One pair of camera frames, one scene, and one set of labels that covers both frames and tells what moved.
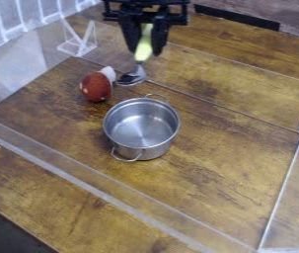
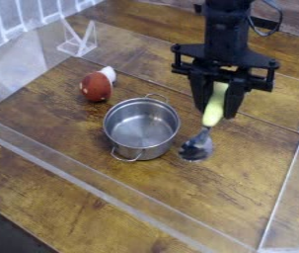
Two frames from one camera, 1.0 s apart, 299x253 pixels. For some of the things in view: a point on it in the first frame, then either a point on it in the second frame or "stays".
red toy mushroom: x=96 y=84 stays
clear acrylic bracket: x=79 y=45 stays
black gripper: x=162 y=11 -> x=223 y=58
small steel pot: x=142 y=126 stays
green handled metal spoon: x=143 y=54 -> x=197 y=148
